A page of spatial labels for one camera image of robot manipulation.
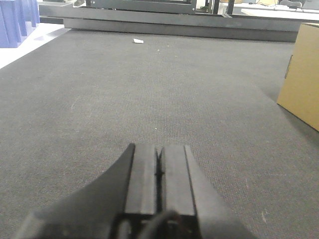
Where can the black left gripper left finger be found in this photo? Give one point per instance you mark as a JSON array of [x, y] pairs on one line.
[[123, 196]]

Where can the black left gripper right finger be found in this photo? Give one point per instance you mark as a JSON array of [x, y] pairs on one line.
[[185, 189]]

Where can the brown cardboard box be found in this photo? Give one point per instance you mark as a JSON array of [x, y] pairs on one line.
[[300, 92]]

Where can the small white paper scrap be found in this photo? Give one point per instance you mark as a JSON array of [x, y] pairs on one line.
[[138, 41]]

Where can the blue plastic crate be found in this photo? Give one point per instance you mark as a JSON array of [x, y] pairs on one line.
[[18, 19]]

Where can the black conveyor end frame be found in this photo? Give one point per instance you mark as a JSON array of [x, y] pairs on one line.
[[210, 26]]

